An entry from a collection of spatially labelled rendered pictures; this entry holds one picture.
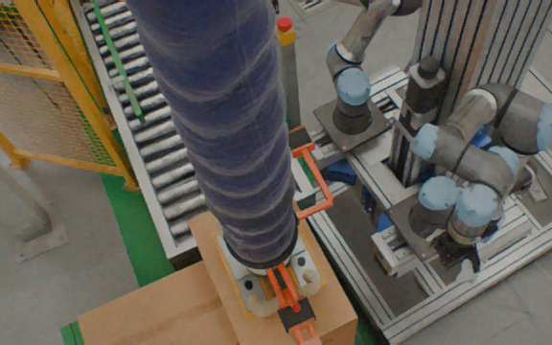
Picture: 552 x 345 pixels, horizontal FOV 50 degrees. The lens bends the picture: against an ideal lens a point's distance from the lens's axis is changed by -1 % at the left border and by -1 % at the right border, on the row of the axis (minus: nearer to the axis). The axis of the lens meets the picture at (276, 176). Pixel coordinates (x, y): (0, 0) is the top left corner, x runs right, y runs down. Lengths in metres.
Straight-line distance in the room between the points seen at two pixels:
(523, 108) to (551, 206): 1.62
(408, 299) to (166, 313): 1.11
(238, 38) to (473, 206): 0.59
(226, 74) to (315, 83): 2.75
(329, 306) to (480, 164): 0.96
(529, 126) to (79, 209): 2.58
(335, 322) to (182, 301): 0.77
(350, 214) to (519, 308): 0.95
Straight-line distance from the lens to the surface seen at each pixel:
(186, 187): 2.80
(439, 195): 1.93
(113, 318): 2.66
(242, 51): 0.96
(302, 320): 1.83
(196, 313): 2.57
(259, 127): 1.15
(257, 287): 2.00
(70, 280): 3.41
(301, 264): 1.99
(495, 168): 1.32
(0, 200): 3.20
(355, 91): 2.12
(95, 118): 2.92
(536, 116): 1.66
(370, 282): 2.89
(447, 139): 1.33
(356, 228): 3.01
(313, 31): 3.97
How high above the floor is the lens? 2.97
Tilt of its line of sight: 62 degrees down
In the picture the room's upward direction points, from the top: 9 degrees counter-clockwise
